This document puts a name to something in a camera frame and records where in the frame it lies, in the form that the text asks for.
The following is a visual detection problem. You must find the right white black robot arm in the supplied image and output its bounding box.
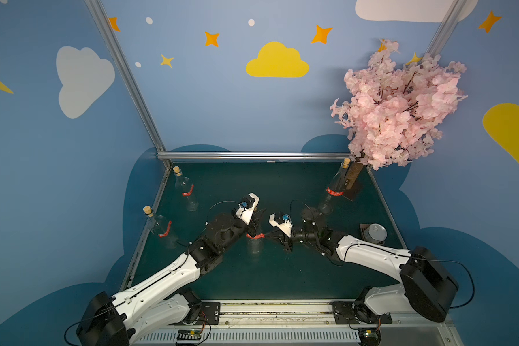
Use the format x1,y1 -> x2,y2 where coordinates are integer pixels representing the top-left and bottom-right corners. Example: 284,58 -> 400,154
266,209 -> 459,324

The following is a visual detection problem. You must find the aluminium frame post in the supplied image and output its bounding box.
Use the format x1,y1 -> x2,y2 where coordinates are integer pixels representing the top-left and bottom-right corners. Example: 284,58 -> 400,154
425,0 -> 468,57
84,0 -> 166,151

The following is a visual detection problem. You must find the aluminium back frame bar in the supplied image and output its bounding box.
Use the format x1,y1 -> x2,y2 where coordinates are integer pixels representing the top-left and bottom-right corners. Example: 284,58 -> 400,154
157,151 -> 350,161

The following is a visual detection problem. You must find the pink artificial blossom tree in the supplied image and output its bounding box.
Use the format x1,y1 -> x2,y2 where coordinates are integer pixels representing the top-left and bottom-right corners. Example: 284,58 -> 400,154
330,40 -> 467,170

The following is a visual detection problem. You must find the small circuit board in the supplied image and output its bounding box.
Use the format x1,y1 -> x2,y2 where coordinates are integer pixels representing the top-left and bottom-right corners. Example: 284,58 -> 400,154
358,329 -> 381,346
174,329 -> 203,345

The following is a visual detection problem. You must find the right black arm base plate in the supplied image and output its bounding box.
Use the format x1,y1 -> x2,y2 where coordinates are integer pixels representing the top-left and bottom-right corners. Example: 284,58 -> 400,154
331,301 -> 393,324

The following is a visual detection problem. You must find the right aluminium frame post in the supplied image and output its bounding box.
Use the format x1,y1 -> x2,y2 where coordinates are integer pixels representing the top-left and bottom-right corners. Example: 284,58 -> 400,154
425,0 -> 468,57

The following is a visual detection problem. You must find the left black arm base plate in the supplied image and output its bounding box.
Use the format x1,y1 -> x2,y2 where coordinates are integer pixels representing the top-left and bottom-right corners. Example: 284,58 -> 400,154
177,301 -> 221,325

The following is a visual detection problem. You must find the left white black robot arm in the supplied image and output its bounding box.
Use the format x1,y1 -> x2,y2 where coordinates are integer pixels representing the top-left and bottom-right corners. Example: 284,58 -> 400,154
72,193 -> 264,345

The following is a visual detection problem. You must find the left aluminium frame post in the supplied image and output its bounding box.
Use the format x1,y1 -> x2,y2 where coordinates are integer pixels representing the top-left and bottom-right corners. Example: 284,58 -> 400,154
84,0 -> 166,151

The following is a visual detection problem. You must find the right small circuit board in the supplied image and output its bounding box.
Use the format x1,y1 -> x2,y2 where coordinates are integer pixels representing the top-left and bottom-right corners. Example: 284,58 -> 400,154
358,329 -> 381,346

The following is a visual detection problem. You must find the left small circuit board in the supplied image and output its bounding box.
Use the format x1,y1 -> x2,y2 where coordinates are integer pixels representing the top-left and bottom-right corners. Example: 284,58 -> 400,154
174,329 -> 203,345

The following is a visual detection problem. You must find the aluminium front rail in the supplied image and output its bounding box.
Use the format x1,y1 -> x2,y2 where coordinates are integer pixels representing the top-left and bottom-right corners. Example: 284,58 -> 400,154
133,299 -> 463,345

